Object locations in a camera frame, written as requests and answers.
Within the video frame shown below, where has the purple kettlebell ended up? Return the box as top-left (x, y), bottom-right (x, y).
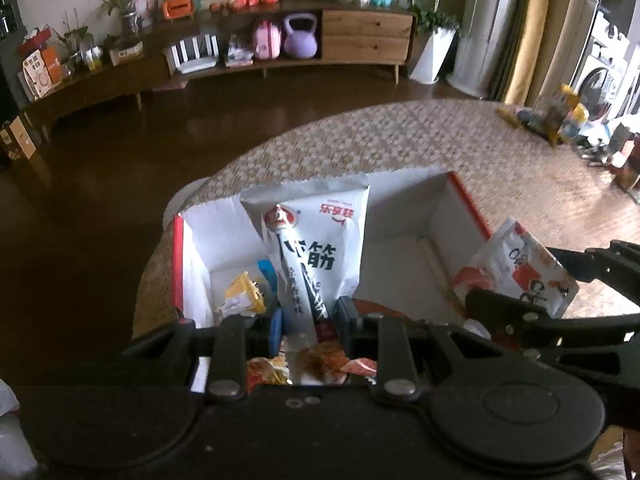
top-left (282, 13), bottom-right (319, 59)

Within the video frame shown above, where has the wooden television cabinet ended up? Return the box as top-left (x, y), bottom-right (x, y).
top-left (20, 7), bottom-right (418, 131)

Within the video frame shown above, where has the red cardboard box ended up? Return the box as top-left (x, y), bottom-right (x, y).
top-left (172, 171), bottom-right (493, 391)

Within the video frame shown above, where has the yellow lid bottle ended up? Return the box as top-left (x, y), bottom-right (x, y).
top-left (560, 102), bottom-right (588, 143)

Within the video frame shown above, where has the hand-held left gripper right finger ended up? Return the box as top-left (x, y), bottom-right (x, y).
top-left (334, 297), bottom-right (506, 405)

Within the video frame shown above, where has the small potted plant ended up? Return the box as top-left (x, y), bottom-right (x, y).
top-left (97, 0), bottom-right (143, 36)

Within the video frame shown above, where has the small yellow packet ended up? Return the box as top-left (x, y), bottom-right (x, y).
top-left (497, 104), bottom-right (523, 128)

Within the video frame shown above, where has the orange red chips packet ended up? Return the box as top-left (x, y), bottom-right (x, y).
top-left (247, 357), bottom-right (291, 386)

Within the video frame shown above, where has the large white snack packet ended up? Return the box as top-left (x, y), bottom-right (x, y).
top-left (240, 183), bottom-right (371, 341)

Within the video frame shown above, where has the yellow snack packet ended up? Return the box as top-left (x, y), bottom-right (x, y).
top-left (220, 272), bottom-right (268, 318)

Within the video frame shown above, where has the pink small case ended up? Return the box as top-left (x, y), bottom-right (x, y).
top-left (251, 20), bottom-right (283, 61)

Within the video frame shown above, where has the white washing machine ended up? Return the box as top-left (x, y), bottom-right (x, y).
top-left (570, 10), bottom-right (633, 111)

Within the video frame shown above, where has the white round stool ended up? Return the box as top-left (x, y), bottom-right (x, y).
top-left (162, 182), bottom-right (201, 221)

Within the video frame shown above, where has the white planter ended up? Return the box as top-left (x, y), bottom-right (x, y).
top-left (410, 27), bottom-right (457, 86)

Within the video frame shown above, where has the black coffee machine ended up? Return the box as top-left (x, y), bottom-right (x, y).
top-left (0, 0), bottom-right (26, 38)

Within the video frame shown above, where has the orange tissue box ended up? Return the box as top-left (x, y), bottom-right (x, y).
top-left (161, 0), bottom-right (203, 21)

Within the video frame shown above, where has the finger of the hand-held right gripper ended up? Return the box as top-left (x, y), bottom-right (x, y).
top-left (545, 240), bottom-right (640, 306)
top-left (465, 287), bottom-right (640, 376)

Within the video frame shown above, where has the yellow curtain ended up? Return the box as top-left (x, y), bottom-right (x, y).
top-left (500, 0), bottom-right (566, 106)

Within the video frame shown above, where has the grey standing air conditioner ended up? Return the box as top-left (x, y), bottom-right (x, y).
top-left (446, 0), bottom-right (531, 98)

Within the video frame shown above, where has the white orange carton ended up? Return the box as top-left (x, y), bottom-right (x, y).
top-left (17, 47), bottom-right (66, 101)

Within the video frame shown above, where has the wooden drawer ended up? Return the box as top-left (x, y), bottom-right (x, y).
top-left (322, 10), bottom-right (415, 40)
top-left (324, 35), bottom-right (412, 63)

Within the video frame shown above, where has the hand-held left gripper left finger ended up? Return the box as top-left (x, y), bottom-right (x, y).
top-left (122, 307), bottom-right (285, 405)

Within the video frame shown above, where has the white red snack packet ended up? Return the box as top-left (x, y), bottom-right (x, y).
top-left (452, 217), bottom-right (580, 316)

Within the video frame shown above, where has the small red candy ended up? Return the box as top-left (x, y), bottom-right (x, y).
top-left (340, 357), bottom-right (378, 376)

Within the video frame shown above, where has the stack of booklets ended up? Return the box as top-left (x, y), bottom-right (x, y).
top-left (225, 35), bottom-right (254, 68)

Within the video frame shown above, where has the small cardboard box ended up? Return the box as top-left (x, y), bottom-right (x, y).
top-left (107, 40), bottom-right (146, 67)

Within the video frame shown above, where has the small green plant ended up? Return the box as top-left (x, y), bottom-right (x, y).
top-left (55, 10), bottom-right (96, 68)

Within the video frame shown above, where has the red gift box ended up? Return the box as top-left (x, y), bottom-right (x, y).
top-left (19, 27), bottom-right (53, 56)

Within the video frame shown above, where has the white router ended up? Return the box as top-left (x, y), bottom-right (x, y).
top-left (170, 34), bottom-right (221, 75)

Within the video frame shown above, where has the brown cardboard box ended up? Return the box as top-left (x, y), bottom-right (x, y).
top-left (0, 116), bottom-right (37, 161)

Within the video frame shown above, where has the dark side cabinet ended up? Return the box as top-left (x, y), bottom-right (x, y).
top-left (0, 35), bottom-right (26, 111)

